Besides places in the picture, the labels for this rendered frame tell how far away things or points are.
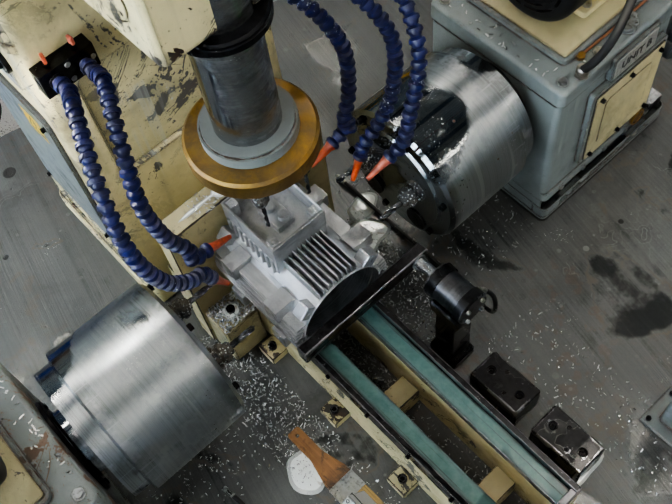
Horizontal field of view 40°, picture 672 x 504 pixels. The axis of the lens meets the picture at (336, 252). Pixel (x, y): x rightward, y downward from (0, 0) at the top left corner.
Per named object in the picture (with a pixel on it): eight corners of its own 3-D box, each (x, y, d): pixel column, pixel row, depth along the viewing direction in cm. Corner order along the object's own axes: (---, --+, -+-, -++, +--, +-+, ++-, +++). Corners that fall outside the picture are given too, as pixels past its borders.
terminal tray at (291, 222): (227, 228, 143) (218, 203, 137) (279, 187, 146) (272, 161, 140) (278, 277, 138) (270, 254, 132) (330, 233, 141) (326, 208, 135)
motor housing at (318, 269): (225, 290, 155) (201, 233, 139) (310, 221, 160) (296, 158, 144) (304, 370, 147) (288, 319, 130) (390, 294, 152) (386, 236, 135)
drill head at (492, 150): (314, 203, 163) (297, 115, 141) (477, 70, 174) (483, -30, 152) (415, 293, 152) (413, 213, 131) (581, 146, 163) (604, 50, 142)
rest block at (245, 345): (217, 339, 164) (202, 309, 154) (247, 313, 166) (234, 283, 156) (238, 361, 162) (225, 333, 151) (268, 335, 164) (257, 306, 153)
